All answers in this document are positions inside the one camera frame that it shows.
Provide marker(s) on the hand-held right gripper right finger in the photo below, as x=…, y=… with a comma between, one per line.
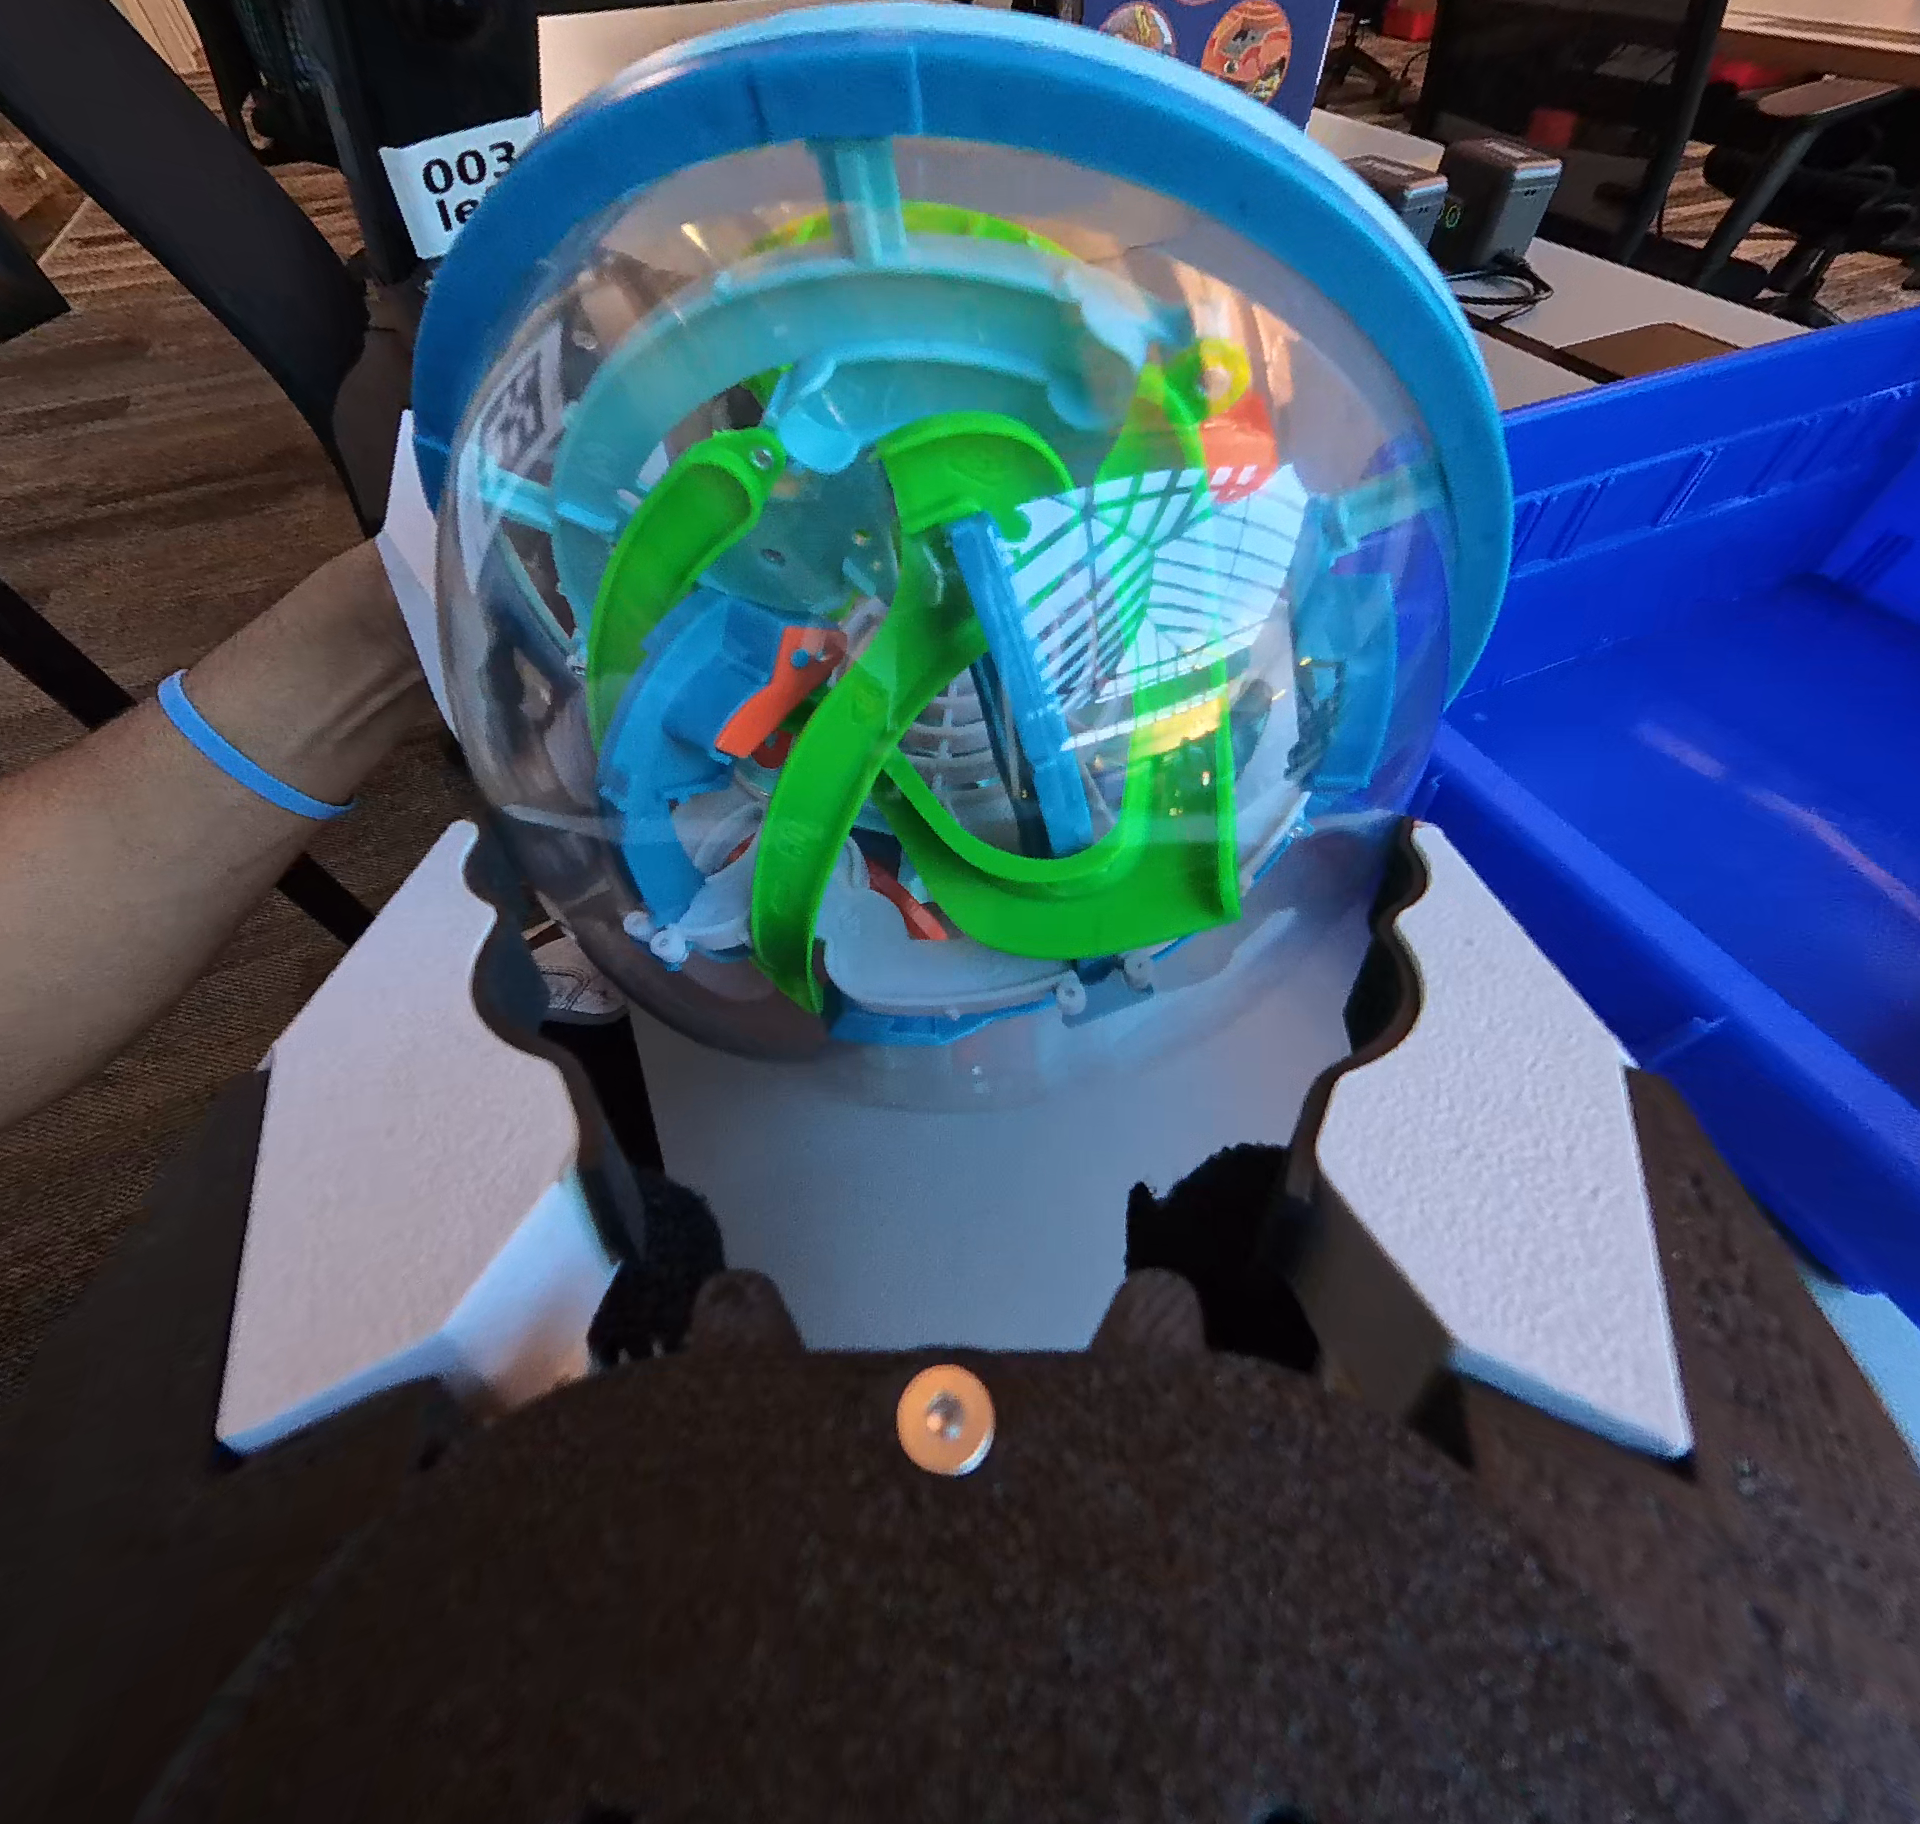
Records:
x=1495, y=1209

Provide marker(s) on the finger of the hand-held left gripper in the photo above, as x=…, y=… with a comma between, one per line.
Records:
x=408, y=521

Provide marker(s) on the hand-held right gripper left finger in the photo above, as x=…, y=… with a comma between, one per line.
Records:
x=399, y=1194

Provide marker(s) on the clear plastic maze ball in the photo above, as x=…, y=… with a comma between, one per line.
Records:
x=962, y=577

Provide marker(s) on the person's left forearm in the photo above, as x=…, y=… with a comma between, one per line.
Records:
x=106, y=894

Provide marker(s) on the person's left hand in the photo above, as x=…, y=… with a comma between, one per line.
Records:
x=330, y=671

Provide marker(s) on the blue wristband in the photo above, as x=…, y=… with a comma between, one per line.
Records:
x=242, y=760

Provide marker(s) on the blue plastic bin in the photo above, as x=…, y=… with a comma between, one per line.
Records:
x=1726, y=745

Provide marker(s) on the black charger cube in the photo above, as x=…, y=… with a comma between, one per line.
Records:
x=1388, y=196
x=1495, y=204

